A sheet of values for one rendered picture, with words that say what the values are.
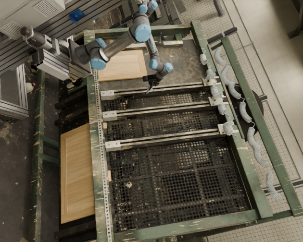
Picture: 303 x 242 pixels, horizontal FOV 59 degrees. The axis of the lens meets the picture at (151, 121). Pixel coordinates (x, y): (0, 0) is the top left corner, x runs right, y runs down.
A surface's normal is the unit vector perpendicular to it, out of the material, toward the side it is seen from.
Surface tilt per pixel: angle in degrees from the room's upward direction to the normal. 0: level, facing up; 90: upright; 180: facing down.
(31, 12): 90
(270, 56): 90
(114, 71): 59
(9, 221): 0
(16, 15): 90
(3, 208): 0
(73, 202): 90
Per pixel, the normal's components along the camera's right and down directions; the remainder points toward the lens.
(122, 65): 0.07, -0.50
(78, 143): -0.44, -0.37
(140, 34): 0.25, 0.77
